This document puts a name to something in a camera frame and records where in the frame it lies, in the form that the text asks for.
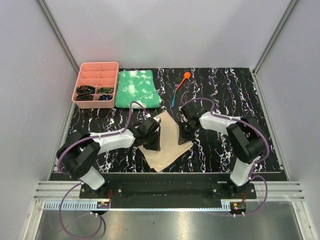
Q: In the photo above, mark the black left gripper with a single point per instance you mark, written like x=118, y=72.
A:
x=156, y=146

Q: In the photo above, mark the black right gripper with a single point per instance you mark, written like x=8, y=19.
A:
x=183, y=137

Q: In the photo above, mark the beige cloth napkin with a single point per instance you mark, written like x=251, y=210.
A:
x=168, y=142

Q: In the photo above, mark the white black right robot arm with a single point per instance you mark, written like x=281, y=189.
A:
x=247, y=139

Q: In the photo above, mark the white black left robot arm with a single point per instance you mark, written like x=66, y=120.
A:
x=78, y=155

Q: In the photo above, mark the teal plastic utensil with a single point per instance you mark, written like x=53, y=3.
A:
x=174, y=97

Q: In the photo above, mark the green white tie-dye cloth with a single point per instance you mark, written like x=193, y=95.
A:
x=137, y=86

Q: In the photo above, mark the black marble pattern mat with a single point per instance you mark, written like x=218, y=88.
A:
x=230, y=91

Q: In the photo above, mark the orange plastic spoon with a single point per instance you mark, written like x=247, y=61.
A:
x=186, y=76

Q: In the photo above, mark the blue coiled band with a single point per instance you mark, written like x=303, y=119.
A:
x=105, y=97

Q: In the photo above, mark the yellow green coiled band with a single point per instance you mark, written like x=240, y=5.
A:
x=105, y=90

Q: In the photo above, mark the pink compartment tray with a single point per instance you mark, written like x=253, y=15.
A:
x=97, y=74

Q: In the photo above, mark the dark coiled band bottom-left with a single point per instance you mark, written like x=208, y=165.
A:
x=84, y=97

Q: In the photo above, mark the dark coiled band top-left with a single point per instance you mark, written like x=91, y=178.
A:
x=85, y=89

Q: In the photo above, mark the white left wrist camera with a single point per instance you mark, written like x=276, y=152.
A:
x=157, y=119

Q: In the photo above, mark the aluminium front frame rail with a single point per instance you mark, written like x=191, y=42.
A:
x=52, y=192

